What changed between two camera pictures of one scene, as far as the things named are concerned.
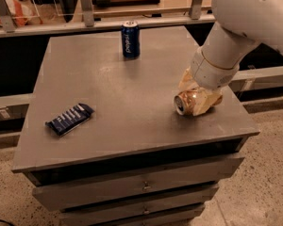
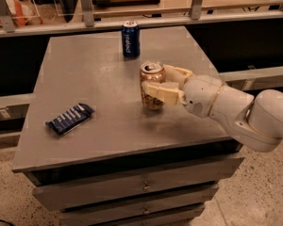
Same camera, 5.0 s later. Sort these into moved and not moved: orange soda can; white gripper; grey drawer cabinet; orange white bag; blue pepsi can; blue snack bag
Moved: orange soda can; white gripper
Not moved: blue snack bag; orange white bag; grey drawer cabinet; blue pepsi can
